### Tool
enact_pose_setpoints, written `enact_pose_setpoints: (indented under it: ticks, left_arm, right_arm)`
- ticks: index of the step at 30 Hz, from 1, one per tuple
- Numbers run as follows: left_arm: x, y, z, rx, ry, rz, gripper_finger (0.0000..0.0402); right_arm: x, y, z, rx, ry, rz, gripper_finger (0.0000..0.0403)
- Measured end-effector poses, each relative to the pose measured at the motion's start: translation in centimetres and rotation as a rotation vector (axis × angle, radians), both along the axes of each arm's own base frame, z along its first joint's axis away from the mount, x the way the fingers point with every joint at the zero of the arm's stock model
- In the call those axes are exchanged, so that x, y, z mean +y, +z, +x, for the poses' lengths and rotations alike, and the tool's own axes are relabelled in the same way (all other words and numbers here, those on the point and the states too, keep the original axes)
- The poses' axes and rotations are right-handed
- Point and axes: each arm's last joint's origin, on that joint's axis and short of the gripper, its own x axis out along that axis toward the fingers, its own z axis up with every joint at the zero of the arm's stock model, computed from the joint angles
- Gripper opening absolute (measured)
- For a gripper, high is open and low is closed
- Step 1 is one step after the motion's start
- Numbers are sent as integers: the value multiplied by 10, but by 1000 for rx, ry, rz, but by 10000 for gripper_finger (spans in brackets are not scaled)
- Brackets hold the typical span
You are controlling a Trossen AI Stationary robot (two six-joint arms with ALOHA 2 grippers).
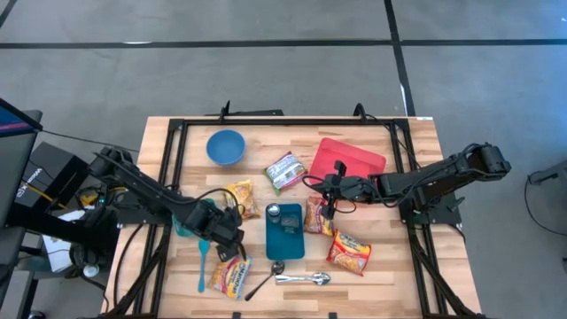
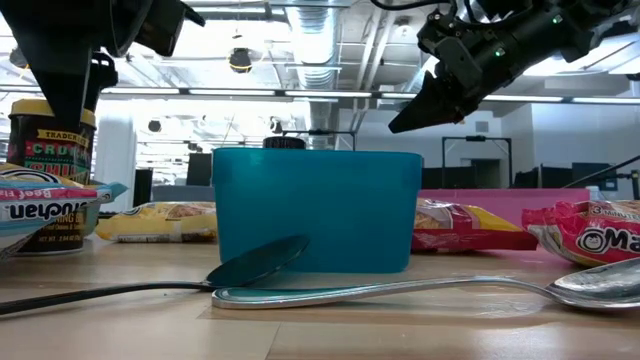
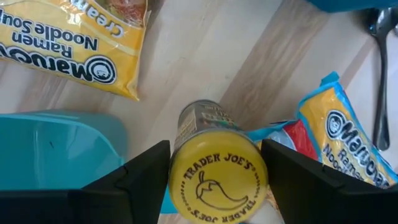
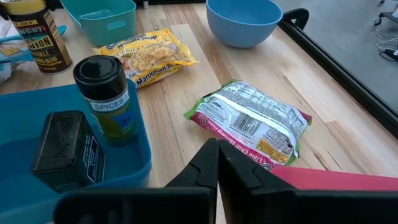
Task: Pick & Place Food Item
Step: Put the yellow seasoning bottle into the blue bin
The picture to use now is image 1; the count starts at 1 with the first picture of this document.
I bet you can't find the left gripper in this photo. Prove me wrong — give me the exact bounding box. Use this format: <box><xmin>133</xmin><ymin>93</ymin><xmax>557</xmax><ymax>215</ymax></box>
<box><xmin>187</xmin><ymin>200</ymin><xmax>249</xmax><ymax>264</ymax></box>

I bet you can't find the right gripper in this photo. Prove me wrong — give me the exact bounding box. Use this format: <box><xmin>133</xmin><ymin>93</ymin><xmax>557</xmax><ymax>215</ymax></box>
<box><xmin>322</xmin><ymin>159</ymin><xmax>378</xmax><ymax>221</ymax></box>

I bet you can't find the Maruchan beef ramen packet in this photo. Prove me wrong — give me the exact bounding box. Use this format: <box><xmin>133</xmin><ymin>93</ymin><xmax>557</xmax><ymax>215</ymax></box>
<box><xmin>206</xmin><ymin>254</ymin><xmax>254</xmax><ymax>301</ymax></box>

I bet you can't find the red plastic bin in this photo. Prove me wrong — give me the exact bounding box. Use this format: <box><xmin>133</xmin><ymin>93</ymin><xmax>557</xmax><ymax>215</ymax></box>
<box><xmin>307</xmin><ymin>136</ymin><xmax>387</xmax><ymax>187</ymax></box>

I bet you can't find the red Maruchan ramen packet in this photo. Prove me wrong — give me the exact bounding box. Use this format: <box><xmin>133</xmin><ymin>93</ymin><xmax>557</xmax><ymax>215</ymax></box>
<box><xmin>326</xmin><ymin>229</ymin><xmax>373</xmax><ymax>276</ymax></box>
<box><xmin>303</xmin><ymin>196</ymin><xmax>336</xmax><ymax>237</ymax></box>

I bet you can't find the lime chili shrimp ramen packet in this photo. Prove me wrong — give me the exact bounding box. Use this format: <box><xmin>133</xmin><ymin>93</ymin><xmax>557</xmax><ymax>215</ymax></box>
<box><xmin>262</xmin><ymin>151</ymin><xmax>309</xmax><ymax>197</ymax></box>

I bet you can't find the yellow ramen noodle packet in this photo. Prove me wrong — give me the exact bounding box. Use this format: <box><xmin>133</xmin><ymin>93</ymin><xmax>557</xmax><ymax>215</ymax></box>
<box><xmin>223</xmin><ymin>178</ymin><xmax>263</xmax><ymax>221</ymax></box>

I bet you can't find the green pepper tin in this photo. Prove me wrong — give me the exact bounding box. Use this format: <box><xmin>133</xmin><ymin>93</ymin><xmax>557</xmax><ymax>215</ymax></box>
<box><xmin>280</xmin><ymin>213</ymin><xmax>301</xmax><ymax>235</ymax></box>

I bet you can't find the teal plastic spoon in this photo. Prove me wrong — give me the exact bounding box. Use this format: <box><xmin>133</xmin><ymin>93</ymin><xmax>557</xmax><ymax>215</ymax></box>
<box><xmin>197</xmin><ymin>237</ymin><xmax>211</xmax><ymax>294</ymax></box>

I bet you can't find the black spoon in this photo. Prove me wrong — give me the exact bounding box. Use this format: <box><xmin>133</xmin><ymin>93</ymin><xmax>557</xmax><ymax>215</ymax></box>
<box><xmin>244</xmin><ymin>260</ymin><xmax>286</xmax><ymax>302</ymax></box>

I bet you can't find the teal-blue rectangular plastic bin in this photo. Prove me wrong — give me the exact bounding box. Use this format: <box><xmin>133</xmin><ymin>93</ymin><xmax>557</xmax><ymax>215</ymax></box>
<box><xmin>264</xmin><ymin>203</ymin><xmax>306</xmax><ymax>261</ymax></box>

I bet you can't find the green-teal small plastic bin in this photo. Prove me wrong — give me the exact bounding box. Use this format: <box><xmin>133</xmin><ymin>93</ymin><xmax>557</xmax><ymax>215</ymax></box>
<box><xmin>171</xmin><ymin>198</ymin><xmax>218</xmax><ymax>238</ymax></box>

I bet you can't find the silver metal spoon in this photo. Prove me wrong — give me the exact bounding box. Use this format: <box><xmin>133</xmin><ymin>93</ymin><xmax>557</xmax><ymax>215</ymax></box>
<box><xmin>274</xmin><ymin>271</ymin><xmax>331</xmax><ymax>286</ymax></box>

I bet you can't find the blue bowl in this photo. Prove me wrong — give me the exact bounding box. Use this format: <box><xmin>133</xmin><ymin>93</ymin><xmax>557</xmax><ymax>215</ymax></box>
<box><xmin>206</xmin><ymin>128</ymin><xmax>247</xmax><ymax>167</ymax></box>

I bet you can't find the white paper sheet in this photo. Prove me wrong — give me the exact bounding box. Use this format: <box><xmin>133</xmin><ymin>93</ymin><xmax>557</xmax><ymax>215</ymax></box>
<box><xmin>42</xmin><ymin>209</ymin><xmax>86</xmax><ymax>274</ymax></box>

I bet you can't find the black equipment stand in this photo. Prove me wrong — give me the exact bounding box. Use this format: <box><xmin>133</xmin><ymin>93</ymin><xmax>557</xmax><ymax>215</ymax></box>
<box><xmin>6</xmin><ymin>203</ymin><xmax>120</xmax><ymax>267</ymax></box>

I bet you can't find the black box with white print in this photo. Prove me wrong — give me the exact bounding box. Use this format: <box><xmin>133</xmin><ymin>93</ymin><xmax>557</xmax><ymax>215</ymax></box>
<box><xmin>15</xmin><ymin>141</ymin><xmax>94</xmax><ymax>209</ymax></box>

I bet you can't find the grey stand foot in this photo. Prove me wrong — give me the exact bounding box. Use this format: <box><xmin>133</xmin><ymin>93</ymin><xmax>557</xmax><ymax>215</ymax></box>
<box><xmin>527</xmin><ymin>159</ymin><xmax>567</xmax><ymax>186</ymax></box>

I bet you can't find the grey computer monitor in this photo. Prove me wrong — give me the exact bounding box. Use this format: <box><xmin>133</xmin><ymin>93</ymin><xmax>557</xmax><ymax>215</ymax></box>
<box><xmin>0</xmin><ymin>97</ymin><xmax>44</xmax><ymax>230</ymax></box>

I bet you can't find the black table frame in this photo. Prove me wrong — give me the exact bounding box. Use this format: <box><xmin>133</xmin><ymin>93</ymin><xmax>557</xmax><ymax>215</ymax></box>
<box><xmin>102</xmin><ymin>115</ymin><xmax>484</xmax><ymax>319</ymax></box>

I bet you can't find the black table-edge bracket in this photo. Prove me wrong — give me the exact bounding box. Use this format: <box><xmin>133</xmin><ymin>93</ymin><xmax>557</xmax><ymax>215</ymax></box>
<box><xmin>204</xmin><ymin>99</ymin><xmax>285</xmax><ymax>118</ymax></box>

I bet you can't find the thin black cable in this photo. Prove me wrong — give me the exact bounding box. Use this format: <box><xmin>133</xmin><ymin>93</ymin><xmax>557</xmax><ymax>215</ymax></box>
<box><xmin>41</xmin><ymin>128</ymin><xmax>141</xmax><ymax>154</ymax></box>

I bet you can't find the black floor cable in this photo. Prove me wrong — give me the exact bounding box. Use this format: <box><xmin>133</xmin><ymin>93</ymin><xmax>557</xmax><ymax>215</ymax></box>
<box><xmin>524</xmin><ymin>170</ymin><xmax>567</xmax><ymax>237</ymax></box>

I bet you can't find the yellow cable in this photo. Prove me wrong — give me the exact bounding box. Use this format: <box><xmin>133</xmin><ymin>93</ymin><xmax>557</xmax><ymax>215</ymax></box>
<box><xmin>30</xmin><ymin>183</ymin><xmax>67</xmax><ymax>209</ymax></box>

